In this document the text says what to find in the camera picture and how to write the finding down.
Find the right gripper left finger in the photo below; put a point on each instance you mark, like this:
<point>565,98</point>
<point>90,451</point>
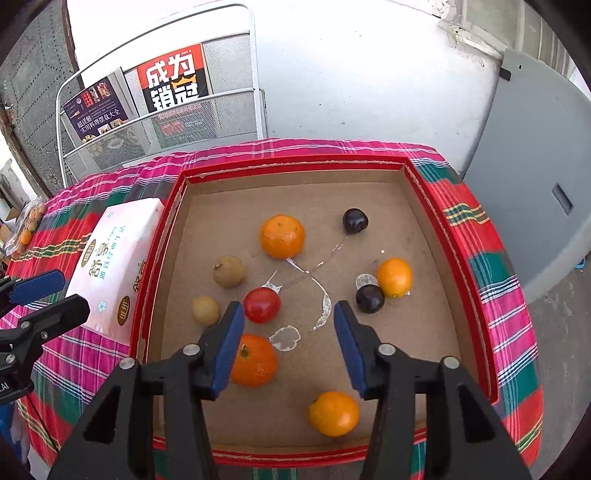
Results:
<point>113,439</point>

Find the dark plum front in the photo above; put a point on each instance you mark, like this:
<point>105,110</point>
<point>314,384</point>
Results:
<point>355,221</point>

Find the red cardboard box tray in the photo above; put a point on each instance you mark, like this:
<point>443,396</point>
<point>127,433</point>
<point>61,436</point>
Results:
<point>217,209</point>

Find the small red tomato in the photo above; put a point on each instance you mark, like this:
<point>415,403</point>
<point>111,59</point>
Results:
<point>261,305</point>

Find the white metal mesh rack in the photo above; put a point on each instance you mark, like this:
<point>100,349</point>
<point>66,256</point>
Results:
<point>234,111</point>

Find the dark plum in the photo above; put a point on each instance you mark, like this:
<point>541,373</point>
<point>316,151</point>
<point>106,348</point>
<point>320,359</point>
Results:
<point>355,221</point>
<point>370,298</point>

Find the small green kiwi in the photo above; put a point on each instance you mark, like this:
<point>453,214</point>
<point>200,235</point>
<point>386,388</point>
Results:
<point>205,310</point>

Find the plaid tablecloth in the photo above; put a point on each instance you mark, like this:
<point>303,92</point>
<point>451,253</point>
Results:
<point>74,366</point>

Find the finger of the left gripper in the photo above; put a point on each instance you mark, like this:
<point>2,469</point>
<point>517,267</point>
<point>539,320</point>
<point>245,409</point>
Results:
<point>41,326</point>
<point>21,292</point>

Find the grey metal cabinet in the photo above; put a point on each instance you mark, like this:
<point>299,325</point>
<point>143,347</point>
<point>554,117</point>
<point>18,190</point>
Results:
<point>531,171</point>

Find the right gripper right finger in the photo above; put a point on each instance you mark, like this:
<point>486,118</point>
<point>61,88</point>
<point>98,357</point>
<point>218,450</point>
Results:
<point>466,439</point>

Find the yellow orange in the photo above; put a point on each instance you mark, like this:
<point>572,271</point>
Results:
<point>395,277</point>
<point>334,414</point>

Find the clear plastic fruit bag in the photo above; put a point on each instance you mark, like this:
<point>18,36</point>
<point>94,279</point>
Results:
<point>17,238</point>

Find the deep orange mandarin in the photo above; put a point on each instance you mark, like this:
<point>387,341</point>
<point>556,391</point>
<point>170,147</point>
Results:
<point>255,362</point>

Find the dark purple cookbook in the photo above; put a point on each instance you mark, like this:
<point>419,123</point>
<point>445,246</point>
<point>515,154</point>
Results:
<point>93,111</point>

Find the white pink tissue pack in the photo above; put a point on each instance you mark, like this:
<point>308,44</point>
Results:
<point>111,266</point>

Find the studded metal door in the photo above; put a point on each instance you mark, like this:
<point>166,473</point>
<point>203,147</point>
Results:
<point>37,58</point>

